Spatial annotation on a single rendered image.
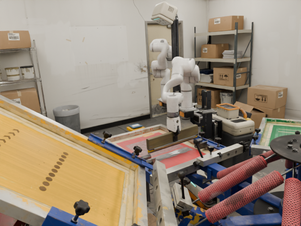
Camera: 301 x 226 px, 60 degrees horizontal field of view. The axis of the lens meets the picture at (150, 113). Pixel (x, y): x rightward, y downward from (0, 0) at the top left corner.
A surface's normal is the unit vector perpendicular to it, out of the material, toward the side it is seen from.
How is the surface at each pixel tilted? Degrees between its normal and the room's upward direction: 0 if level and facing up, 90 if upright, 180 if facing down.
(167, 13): 90
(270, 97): 89
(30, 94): 87
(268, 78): 90
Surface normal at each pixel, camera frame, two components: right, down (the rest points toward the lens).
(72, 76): 0.54, 0.19
